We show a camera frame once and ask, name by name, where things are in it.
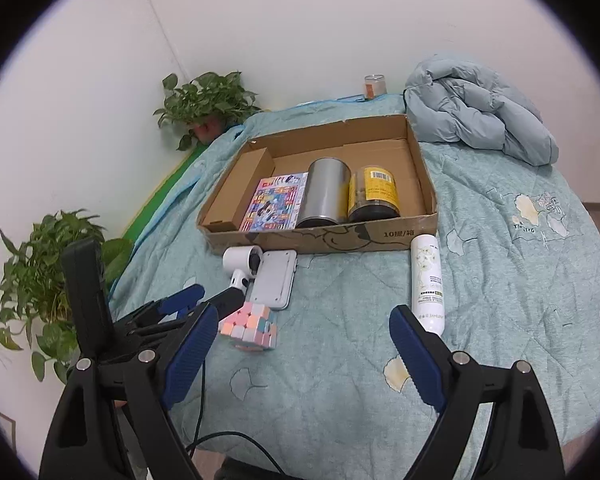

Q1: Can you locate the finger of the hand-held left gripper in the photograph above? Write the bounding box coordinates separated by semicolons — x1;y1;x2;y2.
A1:
125;287;245;356
115;284;206;333

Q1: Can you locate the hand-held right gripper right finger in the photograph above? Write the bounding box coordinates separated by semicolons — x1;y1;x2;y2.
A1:
389;305;566;480

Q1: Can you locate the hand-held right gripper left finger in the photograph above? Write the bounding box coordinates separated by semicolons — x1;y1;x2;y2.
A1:
40;302;220;480

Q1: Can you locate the pastel puzzle cube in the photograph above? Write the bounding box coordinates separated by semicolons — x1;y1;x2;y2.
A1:
218;302;278;352

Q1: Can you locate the white handheld fan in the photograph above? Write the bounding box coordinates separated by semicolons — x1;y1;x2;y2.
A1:
222;246;263;293

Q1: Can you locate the white rectangular device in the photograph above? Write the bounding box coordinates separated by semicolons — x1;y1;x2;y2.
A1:
250;250;298;312

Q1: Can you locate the white spray bottle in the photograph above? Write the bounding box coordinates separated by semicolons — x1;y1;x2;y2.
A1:
410;234;445;332

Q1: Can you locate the colourful puzzle box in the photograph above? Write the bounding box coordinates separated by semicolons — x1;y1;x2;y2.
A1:
240;172;309;232

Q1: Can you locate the cardboard box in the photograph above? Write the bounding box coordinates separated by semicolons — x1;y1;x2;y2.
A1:
196;114;438;255

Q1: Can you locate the silver metal can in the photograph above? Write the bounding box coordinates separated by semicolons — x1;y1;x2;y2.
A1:
295;158;352;228

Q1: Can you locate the yellow jar with black lid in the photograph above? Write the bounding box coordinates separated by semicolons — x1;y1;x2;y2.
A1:
347;164;401;222

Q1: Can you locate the large leafy green plant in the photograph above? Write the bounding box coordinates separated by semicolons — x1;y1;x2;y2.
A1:
0;209;133;385

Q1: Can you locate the teal quilted bed cover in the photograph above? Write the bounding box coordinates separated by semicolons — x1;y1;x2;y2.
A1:
107;92;600;478

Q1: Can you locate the green bed board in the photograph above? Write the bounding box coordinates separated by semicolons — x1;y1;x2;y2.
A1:
120;147;206;241

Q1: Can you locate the potted plant in brown pot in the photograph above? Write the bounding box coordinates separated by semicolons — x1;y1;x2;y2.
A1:
153;71;263;152

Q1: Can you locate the grey-blue puffy duvet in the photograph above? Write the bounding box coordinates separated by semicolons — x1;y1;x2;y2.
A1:
404;52;560;166

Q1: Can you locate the black cable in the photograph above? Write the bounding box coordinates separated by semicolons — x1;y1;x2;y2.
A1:
185;365;286;480

